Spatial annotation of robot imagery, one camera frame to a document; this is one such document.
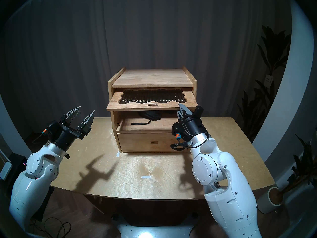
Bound small white box device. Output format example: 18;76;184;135
0;161;12;181

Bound white round plant pot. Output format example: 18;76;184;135
257;187;284;214

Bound leaning dark leafy plant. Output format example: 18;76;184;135
282;133;317;198

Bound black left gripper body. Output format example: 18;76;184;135
41;120;86;151

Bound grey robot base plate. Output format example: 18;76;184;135
113;223;198;238

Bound wooden cabinet frame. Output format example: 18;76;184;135
107;66;198;153

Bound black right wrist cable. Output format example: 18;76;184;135
170;133;210;151

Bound wooden drawer with peg knob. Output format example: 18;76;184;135
117;133;185;153

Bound black floor cable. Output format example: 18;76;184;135
30;217;72;238

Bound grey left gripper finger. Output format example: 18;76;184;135
59;106;81;125
76;111;96;136

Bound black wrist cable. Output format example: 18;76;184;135
32;132;49;144
170;133;210;151

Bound wooden pull-out slatted tray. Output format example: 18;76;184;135
106;89;198;112

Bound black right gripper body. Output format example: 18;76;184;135
172;114;210;142

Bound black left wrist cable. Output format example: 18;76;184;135
32;132;49;144

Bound black pants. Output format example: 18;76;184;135
131;111;161;125

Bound tall dark leafy plant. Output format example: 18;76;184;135
237;25;292;141

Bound grey pleated curtain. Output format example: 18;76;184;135
0;0;292;139

